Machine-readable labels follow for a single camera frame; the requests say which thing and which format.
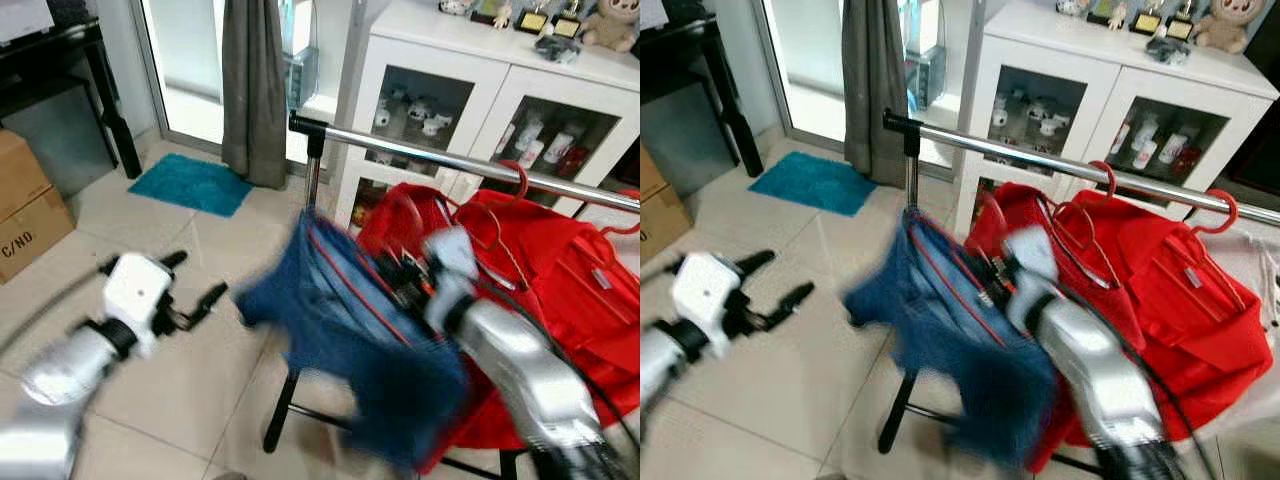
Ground red hanger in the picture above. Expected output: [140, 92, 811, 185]
[1188, 188, 1241, 238]
[440, 160, 531, 293]
[905, 205, 1009, 346]
[1040, 160, 1121, 291]
[598, 188, 640, 238]
[303, 205, 416, 349]

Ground blue denim jeans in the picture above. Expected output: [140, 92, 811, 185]
[843, 208, 1061, 471]
[235, 208, 471, 471]

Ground red printed t-shirt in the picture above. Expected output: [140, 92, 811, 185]
[965, 183, 1076, 471]
[355, 183, 501, 476]

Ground teal floor mat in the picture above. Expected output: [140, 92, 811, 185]
[127, 153, 253, 218]
[748, 150, 876, 216]

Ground printed cardboard box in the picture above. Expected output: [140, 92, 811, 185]
[640, 180, 691, 263]
[0, 185, 76, 286]

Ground plain cardboard box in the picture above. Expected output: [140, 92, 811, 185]
[640, 150, 669, 196]
[0, 128, 51, 216]

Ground dark wooden cabinet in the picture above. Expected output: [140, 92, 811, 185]
[1215, 100, 1280, 211]
[615, 135, 640, 191]

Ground red jacket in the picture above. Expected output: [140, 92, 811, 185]
[1050, 188, 1276, 416]
[455, 188, 640, 451]

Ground grey curtain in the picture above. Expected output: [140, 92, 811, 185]
[840, 0, 909, 186]
[220, 0, 291, 189]

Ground glass sliding door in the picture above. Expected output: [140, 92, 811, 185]
[765, 0, 851, 141]
[140, 0, 231, 146]

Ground black desk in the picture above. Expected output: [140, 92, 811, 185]
[0, 18, 143, 181]
[640, 15, 763, 179]

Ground white glass-door cabinet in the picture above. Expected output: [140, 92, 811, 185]
[335, 0, 640, 231]
[955, 0, 1276, 236]

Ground beige coat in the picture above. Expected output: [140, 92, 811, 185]
[1230, 225, 1280, 431]

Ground beige plush toy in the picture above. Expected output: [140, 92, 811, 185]
[580, 0, 640, 53]
[1195, 0, 1266, 53]

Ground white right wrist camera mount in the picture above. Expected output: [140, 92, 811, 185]
[425, 228, 481, 306]
[1003, 228, 1059, 301]

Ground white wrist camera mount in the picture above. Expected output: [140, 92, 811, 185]
[425, 228, 481, 306]
[672, 252, 741, 336]
[103, 253, 173, 336]
[1003, 228, 1059, 301]

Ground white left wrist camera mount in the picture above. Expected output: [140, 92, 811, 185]
[672, 252, 741, 336]
[103, 253, 173, 336]

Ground metal clothes rack black frame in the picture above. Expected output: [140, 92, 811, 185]
[288, 112, 640, 480]
[883, 108, 1280, 476]

